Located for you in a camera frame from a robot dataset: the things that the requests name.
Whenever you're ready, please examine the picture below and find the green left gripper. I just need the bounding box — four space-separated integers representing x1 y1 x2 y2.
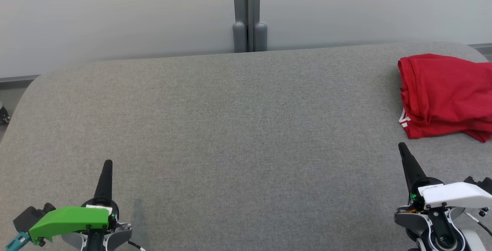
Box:
28 159 113 246

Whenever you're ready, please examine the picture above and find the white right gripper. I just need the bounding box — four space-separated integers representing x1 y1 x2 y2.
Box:
398 142 492 209

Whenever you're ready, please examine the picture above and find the red jersey with white sleeves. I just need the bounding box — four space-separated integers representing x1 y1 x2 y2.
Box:
397 53 492 140

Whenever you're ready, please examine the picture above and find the grey fabric sofa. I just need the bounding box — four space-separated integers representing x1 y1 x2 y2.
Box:
0 42 492 251

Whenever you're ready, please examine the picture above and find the black right cable teal plug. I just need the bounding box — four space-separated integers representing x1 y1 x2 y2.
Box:
463 209 492 238

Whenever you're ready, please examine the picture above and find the black cable teal plug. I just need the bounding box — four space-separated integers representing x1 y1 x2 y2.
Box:
5 231 32 251
463 209 492 238

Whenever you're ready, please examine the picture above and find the black left cable teal plug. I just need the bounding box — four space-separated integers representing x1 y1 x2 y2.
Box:
5 231 32 251

